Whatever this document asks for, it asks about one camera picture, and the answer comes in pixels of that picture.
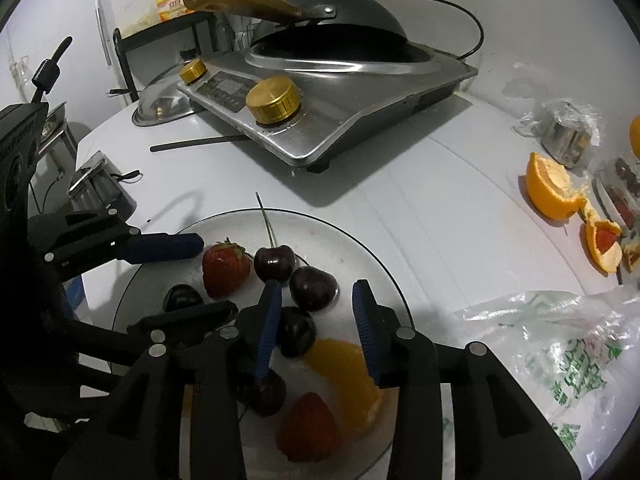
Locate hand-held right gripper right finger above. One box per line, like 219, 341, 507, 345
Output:
351, 279, 583, 480

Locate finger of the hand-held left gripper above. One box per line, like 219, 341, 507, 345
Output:
30, 210, 205, 276
127, 300, 240, 356

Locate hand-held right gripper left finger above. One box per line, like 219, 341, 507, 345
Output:
52, 280, 283, 480

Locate dark red cherry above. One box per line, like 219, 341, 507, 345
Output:
235, 367, 287, 417
254, 192, 296, 282
290, 266, 338, 312
277, 306, 317, 359
162, 284, 205, 313

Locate red strawberry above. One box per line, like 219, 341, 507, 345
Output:
201, 240, 252, 300
276, 392, 342, 463

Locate white plate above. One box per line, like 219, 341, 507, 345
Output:
111, 208, 412, 480

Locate printed clear plastic bag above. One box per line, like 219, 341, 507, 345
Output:
452, 290, 640, 480

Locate small metal container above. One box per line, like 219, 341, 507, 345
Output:
67, 151, 137, 216

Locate black chopstick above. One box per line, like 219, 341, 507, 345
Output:
150, 134, 248, 153

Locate steel wok lid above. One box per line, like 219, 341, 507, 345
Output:
131, 82, 196, 127

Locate gold cooker knob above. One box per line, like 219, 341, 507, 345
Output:
180, 59, 207, 85
246, 76, 302, 125

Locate black knurled lever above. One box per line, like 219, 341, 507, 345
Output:
31, 36, 73, 106

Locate black metal rack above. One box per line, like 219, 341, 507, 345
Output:
112, 10, 221, 106

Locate steel induction cooker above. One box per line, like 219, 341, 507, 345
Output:
177, 35, 478, 173

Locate large orange peel half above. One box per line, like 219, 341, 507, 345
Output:
525, 152, 588, 221

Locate thin white pipe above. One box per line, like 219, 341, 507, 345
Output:
90, 0, 113, 66

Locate small red fruit piece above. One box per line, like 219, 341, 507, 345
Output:
592, 227, 621, 256

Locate small orange peel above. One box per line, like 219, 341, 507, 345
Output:
580, 207, 623, 275

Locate steel cup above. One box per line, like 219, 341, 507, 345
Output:
540, 105, 593, 168

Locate glass jar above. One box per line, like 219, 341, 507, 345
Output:
592, 157, 640, 241

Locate black wok with wooden handle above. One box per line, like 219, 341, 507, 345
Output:
181, 0, 408, 43

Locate black cooker power cable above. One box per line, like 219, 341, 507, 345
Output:
335, 0, 485, 61

